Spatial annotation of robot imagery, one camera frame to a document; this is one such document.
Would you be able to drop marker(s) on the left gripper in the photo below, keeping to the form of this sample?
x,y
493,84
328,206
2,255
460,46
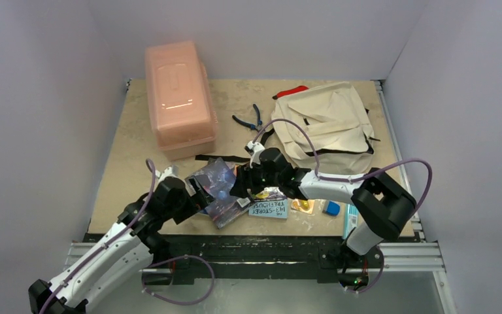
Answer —
x,y
195,202

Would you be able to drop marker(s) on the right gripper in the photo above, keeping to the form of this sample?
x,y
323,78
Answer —
x,y
242,182

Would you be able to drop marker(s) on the dark blue space book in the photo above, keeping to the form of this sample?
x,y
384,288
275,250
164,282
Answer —
x,y
218,178

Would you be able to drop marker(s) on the treehouse storey paperback book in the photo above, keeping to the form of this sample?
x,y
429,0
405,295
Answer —
x,y
270,203

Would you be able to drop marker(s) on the cream canvas backpack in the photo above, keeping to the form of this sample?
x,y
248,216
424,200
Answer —
x,y
326,127

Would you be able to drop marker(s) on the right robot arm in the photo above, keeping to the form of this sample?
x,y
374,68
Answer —
x,y
384,205

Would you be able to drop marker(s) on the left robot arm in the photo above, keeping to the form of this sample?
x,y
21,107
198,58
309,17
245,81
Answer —
x,y
131,244

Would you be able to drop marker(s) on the banana eraser blister pack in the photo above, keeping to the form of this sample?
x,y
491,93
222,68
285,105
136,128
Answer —
x,y
304,206

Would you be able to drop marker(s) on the blue pencil pack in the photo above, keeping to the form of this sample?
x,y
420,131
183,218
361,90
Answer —
x,y
351,216

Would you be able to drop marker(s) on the blue grey eraser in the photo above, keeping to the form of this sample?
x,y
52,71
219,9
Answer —
x,y
331,208

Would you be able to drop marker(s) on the pink plastic storage box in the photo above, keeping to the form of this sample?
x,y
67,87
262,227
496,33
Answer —
x,y
182,116

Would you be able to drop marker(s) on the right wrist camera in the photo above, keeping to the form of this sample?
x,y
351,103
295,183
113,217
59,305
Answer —
x,y
254,149

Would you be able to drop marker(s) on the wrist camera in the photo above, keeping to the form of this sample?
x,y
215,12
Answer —
x,y
171,171
254,149

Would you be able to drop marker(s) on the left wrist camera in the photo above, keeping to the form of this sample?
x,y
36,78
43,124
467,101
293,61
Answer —
x,y
171,171

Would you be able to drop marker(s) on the red handled utility knife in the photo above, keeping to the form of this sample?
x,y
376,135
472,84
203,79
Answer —
x,y
291,91

